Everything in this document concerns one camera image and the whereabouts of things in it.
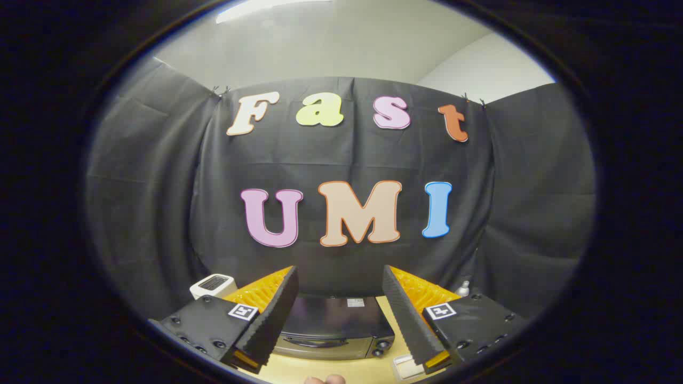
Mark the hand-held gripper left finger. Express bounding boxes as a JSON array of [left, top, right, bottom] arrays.
[[160, 266, 299, 374]]

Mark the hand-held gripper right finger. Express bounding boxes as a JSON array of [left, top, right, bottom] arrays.
[[382, 265, 529, 374]]

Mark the black toaster oven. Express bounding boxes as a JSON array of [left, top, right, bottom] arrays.
[[271, 295, 396, 361]]

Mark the white pop-up toaster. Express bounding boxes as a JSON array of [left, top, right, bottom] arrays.
[[190, 274, 239, 301]]

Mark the white plastic tray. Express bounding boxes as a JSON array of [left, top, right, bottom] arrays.
[[392, 354, 426, 382]]

